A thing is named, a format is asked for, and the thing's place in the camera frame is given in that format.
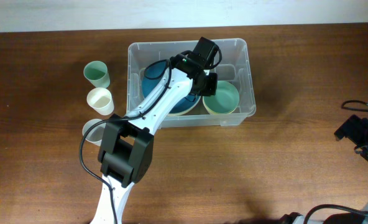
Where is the mint green small bowl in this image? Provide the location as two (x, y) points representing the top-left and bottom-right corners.
(203, 81), (240, 113)

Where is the dark blue bowl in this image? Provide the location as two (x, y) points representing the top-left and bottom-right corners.
(141, 60), (200, 106)

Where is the mint green cup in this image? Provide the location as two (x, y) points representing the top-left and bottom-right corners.
(83, 61), (110, 88)

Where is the yellow small bowl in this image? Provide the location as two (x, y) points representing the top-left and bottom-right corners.
(203, 99), (237, 115)

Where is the beige bowl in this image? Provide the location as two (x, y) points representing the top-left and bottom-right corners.
(168, 97), (200, 116)

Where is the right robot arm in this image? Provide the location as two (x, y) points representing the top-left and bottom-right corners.
(278, 115), (368, 224)

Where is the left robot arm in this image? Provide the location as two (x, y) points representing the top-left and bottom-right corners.
(85, 37), (222, 223)

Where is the clear plastic storage bin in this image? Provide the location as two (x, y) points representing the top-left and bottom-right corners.
(126, 38), (256, 128)

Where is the cream white cup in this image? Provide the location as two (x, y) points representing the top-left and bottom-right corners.
(86, 87), (114, 116)

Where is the grey cup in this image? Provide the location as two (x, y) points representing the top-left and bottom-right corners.
(82, 119), (106, 146)

